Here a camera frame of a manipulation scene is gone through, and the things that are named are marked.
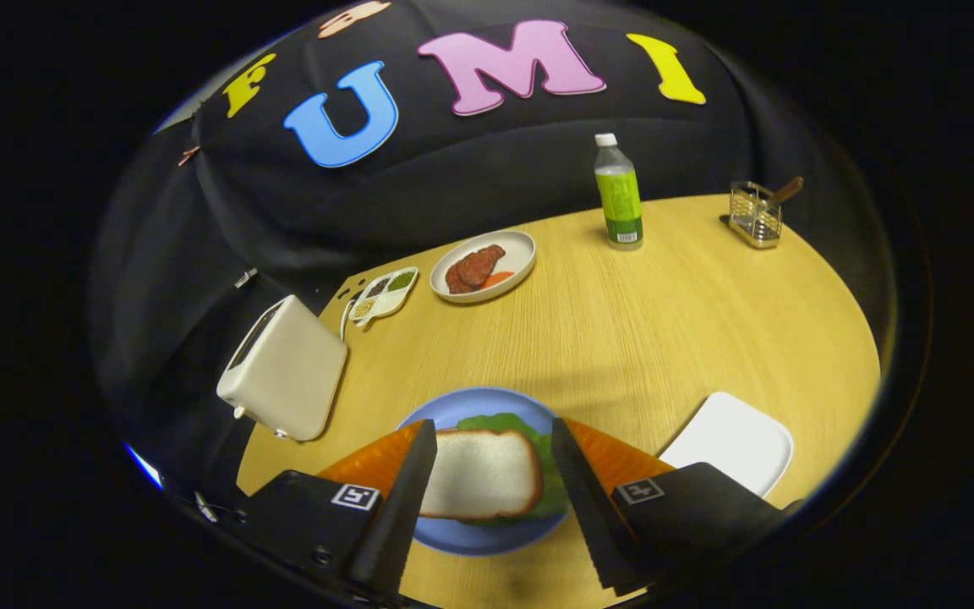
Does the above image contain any blue round plate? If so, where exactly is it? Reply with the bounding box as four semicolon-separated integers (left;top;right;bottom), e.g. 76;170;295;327
398;387;572;557

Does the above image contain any white toaster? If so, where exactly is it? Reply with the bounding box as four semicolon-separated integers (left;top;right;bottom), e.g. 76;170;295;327
216;294;348;442

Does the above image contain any white square plate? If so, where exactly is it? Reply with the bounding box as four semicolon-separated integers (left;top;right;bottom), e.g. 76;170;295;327
659;391;795;498

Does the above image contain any black backdrop cloth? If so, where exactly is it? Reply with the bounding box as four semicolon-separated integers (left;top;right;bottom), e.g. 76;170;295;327
90;0;902;475

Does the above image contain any white divided condiment dish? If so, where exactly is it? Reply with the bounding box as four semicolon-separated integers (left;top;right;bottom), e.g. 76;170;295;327
348;266;419;329

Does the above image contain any white bread slice brown crust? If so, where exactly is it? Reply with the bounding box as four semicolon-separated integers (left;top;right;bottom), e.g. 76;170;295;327
419;429;544;519

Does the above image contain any white round plate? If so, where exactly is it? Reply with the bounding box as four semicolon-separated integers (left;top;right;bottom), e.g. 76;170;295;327
430;230;537;304

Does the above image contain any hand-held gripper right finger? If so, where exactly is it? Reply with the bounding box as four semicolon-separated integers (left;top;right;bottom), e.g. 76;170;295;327
550;416;802;598

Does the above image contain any green lettuce leaf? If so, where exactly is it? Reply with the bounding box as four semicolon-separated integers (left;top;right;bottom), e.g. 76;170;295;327
456;413;572;521

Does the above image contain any green label plastic bottle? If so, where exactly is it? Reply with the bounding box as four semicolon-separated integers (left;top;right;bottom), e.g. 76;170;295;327
594;133;645;251

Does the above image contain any wire basket with wooden handle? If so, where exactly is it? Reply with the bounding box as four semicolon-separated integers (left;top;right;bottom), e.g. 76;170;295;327
720;176;805;249

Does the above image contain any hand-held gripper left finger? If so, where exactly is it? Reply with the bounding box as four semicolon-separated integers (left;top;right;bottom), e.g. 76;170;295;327
233;419;439;606

